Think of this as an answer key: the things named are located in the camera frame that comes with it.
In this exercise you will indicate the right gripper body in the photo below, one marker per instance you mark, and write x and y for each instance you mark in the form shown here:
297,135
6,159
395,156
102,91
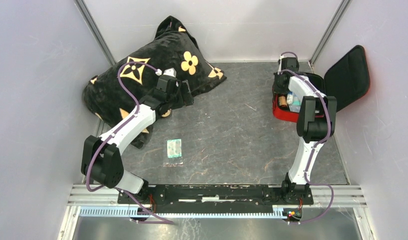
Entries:
277,88

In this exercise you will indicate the red medicine kit case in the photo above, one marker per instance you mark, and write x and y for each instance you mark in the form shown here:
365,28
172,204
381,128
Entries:
347,80

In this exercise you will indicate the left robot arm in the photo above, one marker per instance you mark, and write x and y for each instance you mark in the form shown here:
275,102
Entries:
101,158

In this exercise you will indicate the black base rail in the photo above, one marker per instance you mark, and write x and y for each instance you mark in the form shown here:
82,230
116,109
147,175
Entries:
223,198

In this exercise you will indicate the brown bottle orange cap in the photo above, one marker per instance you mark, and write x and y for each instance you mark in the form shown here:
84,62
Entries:
282,102

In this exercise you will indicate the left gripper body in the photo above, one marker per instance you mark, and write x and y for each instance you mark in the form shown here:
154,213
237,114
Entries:
187,98

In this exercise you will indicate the teal plaster packet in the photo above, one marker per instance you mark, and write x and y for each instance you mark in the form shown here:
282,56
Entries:
174,148

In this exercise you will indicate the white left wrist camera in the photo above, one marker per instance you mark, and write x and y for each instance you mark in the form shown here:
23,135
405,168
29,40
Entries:
168,72

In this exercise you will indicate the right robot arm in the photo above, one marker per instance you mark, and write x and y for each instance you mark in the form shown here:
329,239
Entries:
316,120

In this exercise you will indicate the black pillow with gold flowers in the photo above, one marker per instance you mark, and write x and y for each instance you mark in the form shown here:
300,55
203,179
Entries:
110,95

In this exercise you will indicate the white bottle green label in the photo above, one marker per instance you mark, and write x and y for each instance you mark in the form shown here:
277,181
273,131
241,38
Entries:
292,99

